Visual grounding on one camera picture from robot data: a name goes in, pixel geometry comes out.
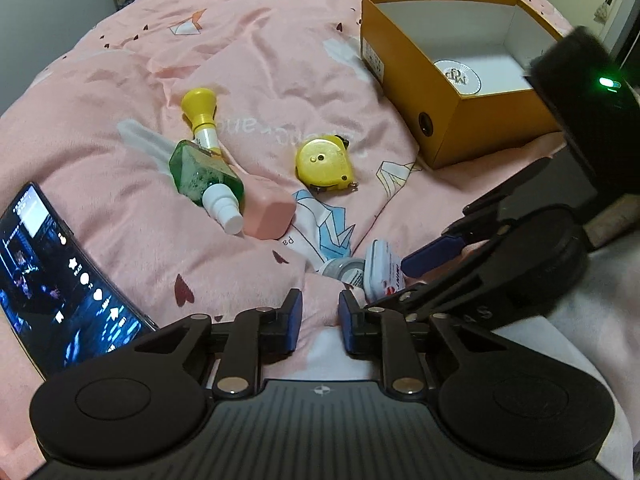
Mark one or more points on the small hanging charm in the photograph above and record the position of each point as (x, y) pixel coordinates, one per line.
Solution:
(601, 11)

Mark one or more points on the white tagged packet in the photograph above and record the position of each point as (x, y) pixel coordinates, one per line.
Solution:
(382, 267)

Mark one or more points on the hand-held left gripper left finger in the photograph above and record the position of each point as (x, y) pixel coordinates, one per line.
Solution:
(294, 320)

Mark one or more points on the yellow tape measure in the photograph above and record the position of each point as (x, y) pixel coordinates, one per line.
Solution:
(320, 160)

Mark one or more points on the green liquid bottle white cap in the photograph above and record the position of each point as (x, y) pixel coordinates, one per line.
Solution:
(200, 175)

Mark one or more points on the pink pump bottle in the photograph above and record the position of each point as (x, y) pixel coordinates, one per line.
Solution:
(265, 205)

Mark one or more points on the pink printed blanket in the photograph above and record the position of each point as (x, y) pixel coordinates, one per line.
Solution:
(125, 85)

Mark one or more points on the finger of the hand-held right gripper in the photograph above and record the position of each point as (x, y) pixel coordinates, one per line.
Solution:
(432, 257)
(450, 285)

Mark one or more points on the white bottle yellow bulb cap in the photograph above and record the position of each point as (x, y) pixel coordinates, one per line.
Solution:
(197, 105)

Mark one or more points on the orange cardboard box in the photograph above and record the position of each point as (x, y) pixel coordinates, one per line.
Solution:
(450, 130)

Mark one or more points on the black smartphone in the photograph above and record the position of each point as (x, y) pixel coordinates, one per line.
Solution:
(60, 285)

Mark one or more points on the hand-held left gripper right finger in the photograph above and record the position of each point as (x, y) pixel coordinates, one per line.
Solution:
(347, 322)

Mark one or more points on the dark cabinet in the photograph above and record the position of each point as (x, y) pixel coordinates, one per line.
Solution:
(629, 15)

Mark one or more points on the round gold cosmetic jar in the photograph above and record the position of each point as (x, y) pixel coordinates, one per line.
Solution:
(457, 77)

